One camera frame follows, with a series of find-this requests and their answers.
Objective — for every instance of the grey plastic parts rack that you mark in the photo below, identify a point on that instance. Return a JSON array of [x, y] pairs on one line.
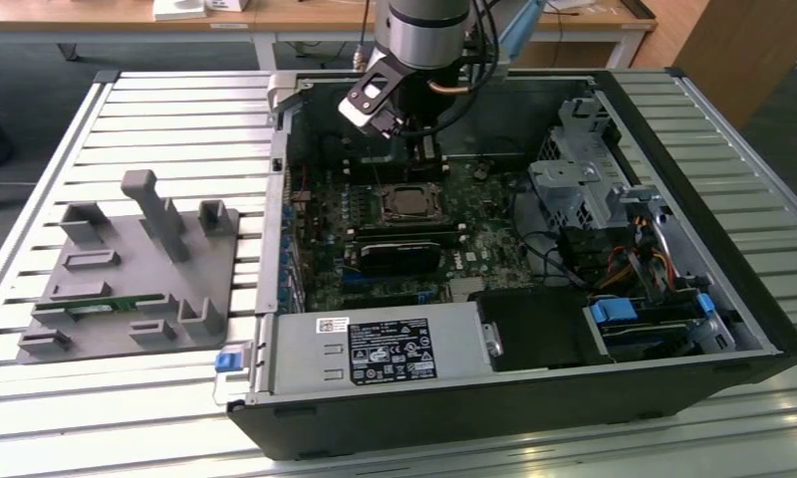
[[125, 279]]

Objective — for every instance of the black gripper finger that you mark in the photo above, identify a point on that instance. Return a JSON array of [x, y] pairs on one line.
[[433, 159], [416, 159]]

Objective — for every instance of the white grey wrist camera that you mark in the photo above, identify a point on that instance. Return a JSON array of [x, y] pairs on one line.
[[368, 97]]

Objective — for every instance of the black plastic air shroud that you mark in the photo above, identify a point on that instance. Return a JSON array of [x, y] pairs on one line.
[[537, 328]]

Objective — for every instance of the black CPU socket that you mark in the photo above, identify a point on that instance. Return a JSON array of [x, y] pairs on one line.
[[384, 219]]

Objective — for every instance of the blue plastic bay clip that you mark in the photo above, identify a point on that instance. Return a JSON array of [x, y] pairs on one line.
[[705, 305]]

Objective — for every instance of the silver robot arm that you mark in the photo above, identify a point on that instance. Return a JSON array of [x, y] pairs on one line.
[[425, 30]]

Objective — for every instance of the green motherboard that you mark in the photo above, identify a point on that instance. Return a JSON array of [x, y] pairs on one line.
[[485, 244]]

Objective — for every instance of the black RAM slot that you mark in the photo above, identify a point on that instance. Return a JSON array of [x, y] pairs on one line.
[[405, 238], [405, 228], [385, 164], [385, 175]]

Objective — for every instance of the blue disk carrier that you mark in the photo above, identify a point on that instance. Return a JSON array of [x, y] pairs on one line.
[[612, 311]]

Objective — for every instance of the black open PC case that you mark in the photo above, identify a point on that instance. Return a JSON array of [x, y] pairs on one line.
[[505, 418]]

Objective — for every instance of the black graphics card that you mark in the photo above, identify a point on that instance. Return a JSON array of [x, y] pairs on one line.
[[398, 259]]

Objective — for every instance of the grey power supply with label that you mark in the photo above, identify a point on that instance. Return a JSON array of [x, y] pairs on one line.
[[305, 348]]

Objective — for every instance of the small silver heatsink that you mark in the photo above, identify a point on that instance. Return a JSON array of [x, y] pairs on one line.
[[467, 288]]

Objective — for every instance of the silver metal drive cage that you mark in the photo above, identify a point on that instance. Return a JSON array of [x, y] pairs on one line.
[[571, 189]]

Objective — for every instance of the silver square CPU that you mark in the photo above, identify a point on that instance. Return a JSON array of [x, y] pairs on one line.
[[412, 201]]

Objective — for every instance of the long wooden desk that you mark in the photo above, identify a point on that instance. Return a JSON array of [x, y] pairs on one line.
[[106, 22]]

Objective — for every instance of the white box with blue print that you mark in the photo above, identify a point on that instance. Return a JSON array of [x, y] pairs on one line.
[[225, 5]]

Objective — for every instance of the wooden cabinet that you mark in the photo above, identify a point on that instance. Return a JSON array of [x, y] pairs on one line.
[[751, 55]]

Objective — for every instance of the green RAM stick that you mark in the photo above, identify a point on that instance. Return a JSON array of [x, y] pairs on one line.
[[132, 301]]

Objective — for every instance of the blue case latch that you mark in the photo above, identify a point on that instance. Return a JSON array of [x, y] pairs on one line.
[[229, 361]]

